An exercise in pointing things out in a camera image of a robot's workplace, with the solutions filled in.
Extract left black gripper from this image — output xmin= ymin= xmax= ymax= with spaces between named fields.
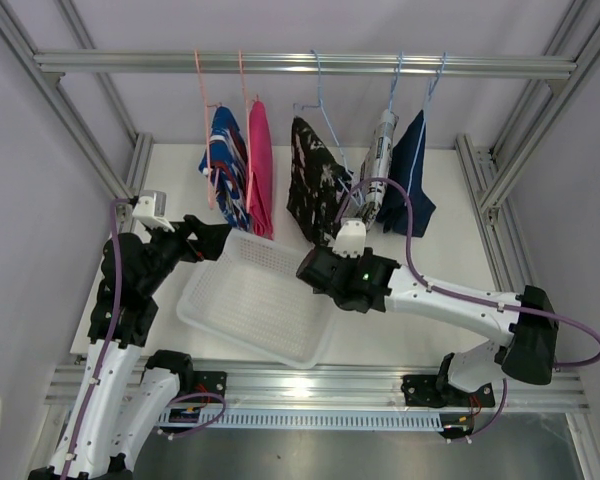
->
xmin=138 ymin=213 xmax=230 ymax=294

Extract white plastic basket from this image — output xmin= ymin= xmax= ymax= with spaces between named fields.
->
xmin=176 ymin=230 xmax=334 ymax=369

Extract pink hanger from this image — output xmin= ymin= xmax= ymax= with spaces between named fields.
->
xmin=238 ymin=50 xmax=253 ymax=214
xmin=194 ymin=49 xmax=226 ymax=212

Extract blue white patterned trousers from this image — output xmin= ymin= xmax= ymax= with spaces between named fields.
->
xmin=198 ymin=106 xmax=250 ymax=231

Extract black white patterned trousers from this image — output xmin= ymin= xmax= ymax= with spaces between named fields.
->
xmin=286 ymin=116 xmax=351 ymax=245

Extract blue hanger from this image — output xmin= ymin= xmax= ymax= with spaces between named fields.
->
xmin=287 ymin=79 xmax=359 ymax=220
xmin=404 ymin=51 xmax=449 ymax=194
xmin=386 ymin=51 xmax=404 ymax=141

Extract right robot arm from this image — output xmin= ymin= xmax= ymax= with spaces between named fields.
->
xmin=296 ymin=246 xmax=559 ymax=408

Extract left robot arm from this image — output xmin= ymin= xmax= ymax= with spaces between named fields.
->
xmin=29 ymin=215 xmax=231 ymax=479

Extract pink trousers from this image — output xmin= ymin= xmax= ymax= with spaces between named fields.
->
xmin=249 ymin=100 xmax=274 ymax=240

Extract white black print trousers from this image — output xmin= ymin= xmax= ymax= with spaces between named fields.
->
xmin=356 ymin=109 xmax=398 ymax=230

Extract navy blue trousers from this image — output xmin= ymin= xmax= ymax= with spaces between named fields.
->
xmin=376 ymin=110 xmax=436 ymax=238

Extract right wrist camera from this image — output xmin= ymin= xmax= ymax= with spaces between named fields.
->
xmin=332 ymin=218 xmax=367 ymax=258

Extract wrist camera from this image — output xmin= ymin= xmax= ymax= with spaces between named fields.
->
xmin=332 ymin=218 xmax=367 ymax=258
xmin=132 ymin=190 xmax=175 ymax=232

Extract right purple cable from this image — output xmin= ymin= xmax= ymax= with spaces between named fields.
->
xmin=334 ymin=177 xmax=600 ymax=426

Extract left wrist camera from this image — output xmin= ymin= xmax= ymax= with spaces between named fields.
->
xmin=132 ymin=190 xmax=175 ymax=232

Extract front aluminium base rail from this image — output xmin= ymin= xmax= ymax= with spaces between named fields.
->
xmin=44 ymin=364 xmax=591 ymax=414

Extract white slotted cable duct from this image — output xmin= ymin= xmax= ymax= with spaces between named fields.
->
xmin=154 ymin=409 xmax=446 ymax=431

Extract right aluminium frame struts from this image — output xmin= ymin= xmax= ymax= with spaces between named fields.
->
xmin=454 ymin=0 xmax=600 ymax=371

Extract aluminium frame struts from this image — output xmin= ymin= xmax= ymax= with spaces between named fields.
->
xmin=454 ymin=0 xmax=600 ymax=371
xmin=0 ymin=0 xmax=154 ymax=201

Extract aluminium hanging rail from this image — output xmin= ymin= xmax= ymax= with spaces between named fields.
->
xmin=33 ymin=49 xmax=577 ymax=80

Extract left aluminium frame struts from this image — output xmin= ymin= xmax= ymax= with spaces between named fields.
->
xmin=0 ymin=0 xmax=154 ymax=201

